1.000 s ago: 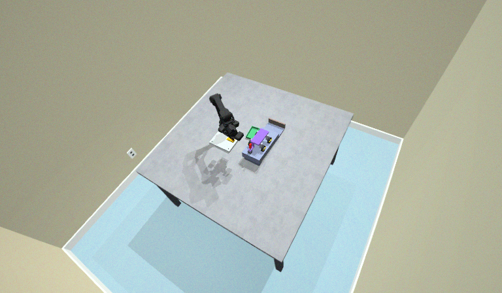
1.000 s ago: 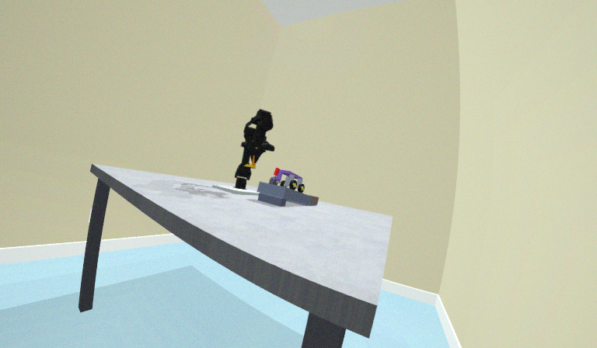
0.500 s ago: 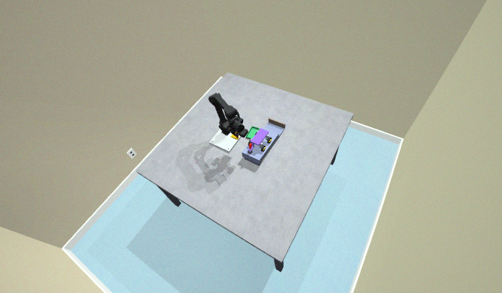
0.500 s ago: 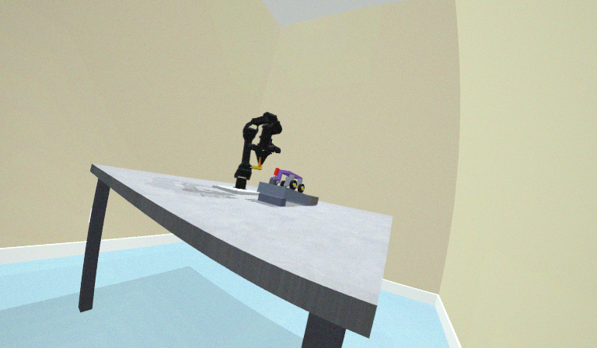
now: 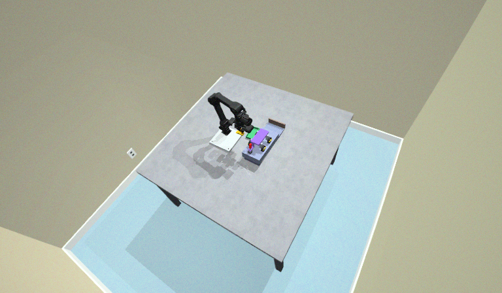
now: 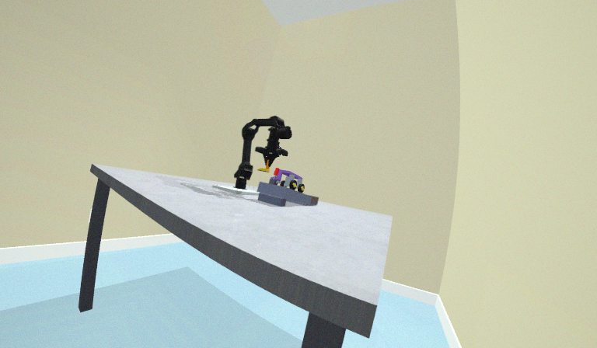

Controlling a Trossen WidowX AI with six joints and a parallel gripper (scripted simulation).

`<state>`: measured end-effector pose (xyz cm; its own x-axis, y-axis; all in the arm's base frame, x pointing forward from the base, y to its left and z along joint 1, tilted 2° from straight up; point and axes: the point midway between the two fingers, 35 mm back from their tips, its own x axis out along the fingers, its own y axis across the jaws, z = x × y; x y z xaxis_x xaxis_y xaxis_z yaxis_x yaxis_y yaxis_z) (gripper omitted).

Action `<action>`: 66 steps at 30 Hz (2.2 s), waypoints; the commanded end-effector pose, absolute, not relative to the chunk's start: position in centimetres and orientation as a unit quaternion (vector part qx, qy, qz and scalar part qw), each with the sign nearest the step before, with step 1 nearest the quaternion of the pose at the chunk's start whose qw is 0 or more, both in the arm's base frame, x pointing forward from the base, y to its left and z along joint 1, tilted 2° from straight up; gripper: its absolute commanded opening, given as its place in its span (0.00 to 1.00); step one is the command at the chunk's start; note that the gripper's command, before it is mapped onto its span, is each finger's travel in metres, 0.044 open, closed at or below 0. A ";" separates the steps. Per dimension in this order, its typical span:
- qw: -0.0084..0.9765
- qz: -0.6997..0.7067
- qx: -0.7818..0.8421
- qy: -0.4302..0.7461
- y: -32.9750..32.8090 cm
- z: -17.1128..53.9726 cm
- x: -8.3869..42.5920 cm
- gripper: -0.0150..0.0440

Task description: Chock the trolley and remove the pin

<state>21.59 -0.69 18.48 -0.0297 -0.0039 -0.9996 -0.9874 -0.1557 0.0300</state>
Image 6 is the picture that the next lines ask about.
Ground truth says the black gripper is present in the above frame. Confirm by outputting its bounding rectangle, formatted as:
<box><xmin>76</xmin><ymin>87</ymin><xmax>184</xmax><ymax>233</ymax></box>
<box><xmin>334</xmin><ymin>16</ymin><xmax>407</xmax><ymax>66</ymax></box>
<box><xmin>255</xmin><ymin>137</ymin><xmax>288</xmax><ymax>167</ymax></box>

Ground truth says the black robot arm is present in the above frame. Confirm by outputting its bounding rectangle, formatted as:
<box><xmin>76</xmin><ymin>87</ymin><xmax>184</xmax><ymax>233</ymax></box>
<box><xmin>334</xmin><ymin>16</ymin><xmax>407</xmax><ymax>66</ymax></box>
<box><xmin>234</xmin><ymin>116</ymin><xmax>292</xmax><ymax>190</ymax></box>

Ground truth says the pale blue ramp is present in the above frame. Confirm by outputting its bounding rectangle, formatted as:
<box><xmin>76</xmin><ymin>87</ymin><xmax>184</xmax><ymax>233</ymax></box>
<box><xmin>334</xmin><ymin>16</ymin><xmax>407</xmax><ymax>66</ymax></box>
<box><xmin>257</xmin><ymin>179</ymin><xmax>319</xmax><ymax>207</ymax></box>

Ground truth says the yellow wedge with orange handle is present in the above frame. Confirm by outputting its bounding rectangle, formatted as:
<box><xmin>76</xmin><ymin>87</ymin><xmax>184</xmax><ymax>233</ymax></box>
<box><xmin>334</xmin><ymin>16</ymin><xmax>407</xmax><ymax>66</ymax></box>
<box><xmin>258</xmin><ymin>160</ymin><xmax>270</xmax><ymax>172</ymax></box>

